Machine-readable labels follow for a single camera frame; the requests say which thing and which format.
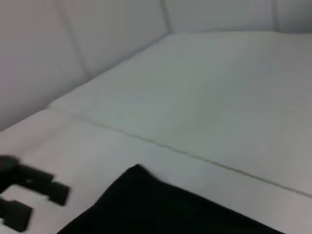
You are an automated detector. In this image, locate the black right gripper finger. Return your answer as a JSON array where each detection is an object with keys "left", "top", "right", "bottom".
[
  {"left": 0, "top": 196, "right": 34, "bottom": 233},
  {"left": 0, "top": 155, "right": 72, "bottom": 207}
]

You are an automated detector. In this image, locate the black t-shirt with pink print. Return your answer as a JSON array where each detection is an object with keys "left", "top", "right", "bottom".
[{"left": 57, "top": 163, "right": 286, "bottom": 234}]

